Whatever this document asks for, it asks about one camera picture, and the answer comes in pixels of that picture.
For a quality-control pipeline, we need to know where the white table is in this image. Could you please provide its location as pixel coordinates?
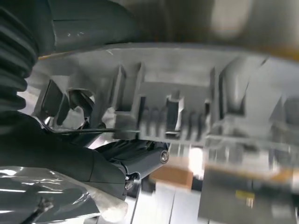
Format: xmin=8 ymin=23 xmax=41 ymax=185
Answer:
xmin=97 ymin=182 xmax=209 ymax=224

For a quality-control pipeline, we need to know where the brown cardboard box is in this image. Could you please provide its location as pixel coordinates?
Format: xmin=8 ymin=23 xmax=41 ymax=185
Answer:
xmin=149 ymin=165 xmax=194 ymax=190

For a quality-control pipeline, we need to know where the grey metal box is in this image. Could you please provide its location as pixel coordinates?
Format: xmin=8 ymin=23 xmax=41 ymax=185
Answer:
xmin=198 ymin=168 xmax=299 ymax=224

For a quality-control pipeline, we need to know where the steel workbench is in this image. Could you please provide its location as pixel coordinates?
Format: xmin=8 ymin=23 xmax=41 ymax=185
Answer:
xmin=112 ymin=0 xmax=299 ymax=61

